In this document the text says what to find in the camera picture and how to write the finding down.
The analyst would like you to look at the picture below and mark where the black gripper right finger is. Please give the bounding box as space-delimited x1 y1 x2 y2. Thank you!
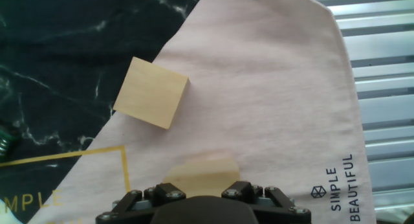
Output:
221 181 312 224

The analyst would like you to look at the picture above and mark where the green holder with silver bits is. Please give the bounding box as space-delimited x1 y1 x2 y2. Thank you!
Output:
0 125 16 162

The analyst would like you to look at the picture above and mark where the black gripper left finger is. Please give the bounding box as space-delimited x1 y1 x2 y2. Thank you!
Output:
96 183 188 224

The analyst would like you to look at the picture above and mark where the plain wooden cube block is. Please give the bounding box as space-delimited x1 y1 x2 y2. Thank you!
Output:
112 56 191 130
162 149 241 198

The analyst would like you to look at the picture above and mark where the marble pink black cloth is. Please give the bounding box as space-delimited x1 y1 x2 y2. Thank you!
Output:
0 0 378 224

